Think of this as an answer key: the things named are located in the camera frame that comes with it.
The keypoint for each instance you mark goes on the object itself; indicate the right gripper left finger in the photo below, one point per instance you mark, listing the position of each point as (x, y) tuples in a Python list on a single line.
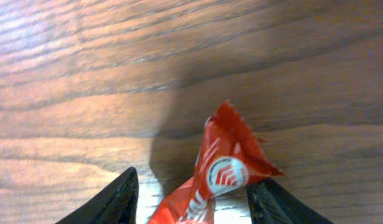
[(115, 204)]

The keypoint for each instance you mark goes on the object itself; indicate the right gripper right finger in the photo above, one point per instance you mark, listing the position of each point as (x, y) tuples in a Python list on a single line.
[(270, 203)]

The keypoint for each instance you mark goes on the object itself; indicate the red snack bar wrapper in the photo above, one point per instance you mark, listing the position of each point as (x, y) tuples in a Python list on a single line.
[(229, 158)]

